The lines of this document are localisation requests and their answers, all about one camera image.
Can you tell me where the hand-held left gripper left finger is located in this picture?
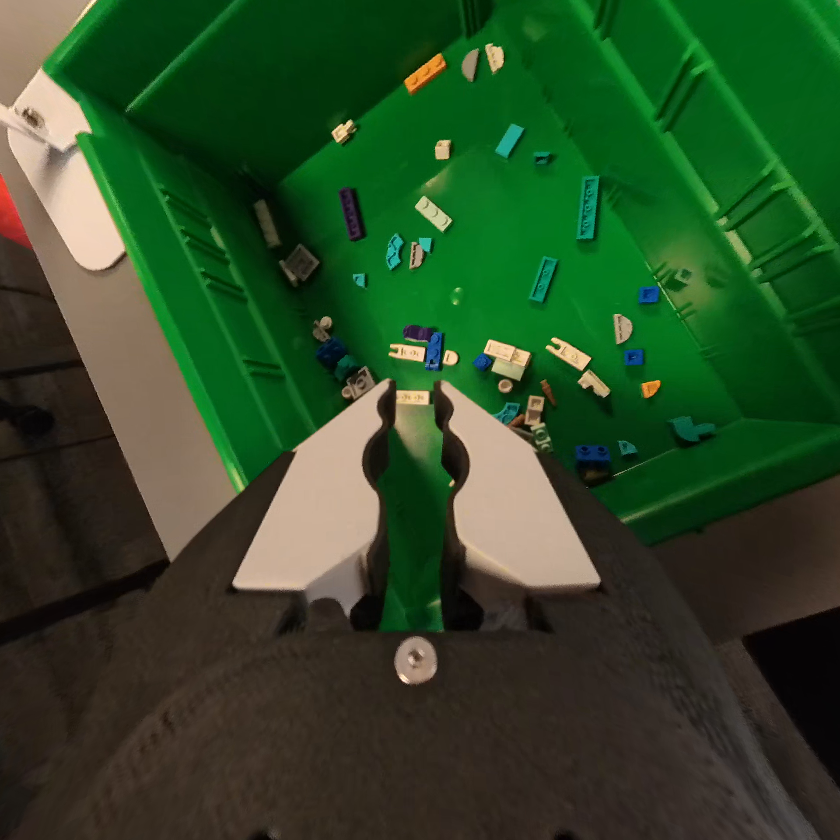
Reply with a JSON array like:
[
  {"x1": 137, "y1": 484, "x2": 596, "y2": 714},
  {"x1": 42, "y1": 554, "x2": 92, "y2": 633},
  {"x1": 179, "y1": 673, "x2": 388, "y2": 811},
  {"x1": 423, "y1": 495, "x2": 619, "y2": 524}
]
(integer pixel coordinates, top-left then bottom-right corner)
[{"x1": 231, "y1": 377, "x2": 397, "y2": 621}]

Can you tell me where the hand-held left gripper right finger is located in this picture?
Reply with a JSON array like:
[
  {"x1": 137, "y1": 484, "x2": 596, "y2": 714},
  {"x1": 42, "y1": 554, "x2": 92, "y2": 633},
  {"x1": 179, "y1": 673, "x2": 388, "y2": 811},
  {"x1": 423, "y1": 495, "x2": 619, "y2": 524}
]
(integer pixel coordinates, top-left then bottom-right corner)
[{"x1": 433, "y1": 379, "x2": 602, "y2": 621}]

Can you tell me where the green plastic bin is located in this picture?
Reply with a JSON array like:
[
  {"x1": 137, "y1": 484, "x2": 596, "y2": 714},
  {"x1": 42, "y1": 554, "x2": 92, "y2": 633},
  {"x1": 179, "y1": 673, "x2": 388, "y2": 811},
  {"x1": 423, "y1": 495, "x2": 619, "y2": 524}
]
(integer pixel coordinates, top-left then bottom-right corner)
[{"x1": 41, "y1": 0, "x2": 840, "y2": 634}]

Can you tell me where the loose lego pieces heap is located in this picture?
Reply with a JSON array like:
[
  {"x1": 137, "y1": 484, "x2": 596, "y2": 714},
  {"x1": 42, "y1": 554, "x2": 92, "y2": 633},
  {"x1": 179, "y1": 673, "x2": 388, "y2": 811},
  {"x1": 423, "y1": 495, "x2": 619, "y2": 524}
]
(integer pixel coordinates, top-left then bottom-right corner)
[{"x1": 251, "y1": 42, "x2": 718, "y2": 488}]

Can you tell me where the red object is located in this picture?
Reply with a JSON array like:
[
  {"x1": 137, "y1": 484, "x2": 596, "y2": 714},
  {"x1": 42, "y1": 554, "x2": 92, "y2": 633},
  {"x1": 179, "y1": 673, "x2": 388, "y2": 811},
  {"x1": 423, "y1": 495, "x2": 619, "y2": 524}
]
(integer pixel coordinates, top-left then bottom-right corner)
[{"x1": 0, "y1": 172, "x2": 32, "y2": 250}]

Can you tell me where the white stand frame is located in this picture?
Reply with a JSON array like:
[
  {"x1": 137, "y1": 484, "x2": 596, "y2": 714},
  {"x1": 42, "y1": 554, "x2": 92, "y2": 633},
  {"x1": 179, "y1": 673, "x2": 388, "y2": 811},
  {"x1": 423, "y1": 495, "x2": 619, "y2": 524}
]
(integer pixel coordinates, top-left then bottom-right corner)
[{"x1": 0, "y1": 66, "x2": 127, "y2": 272}]

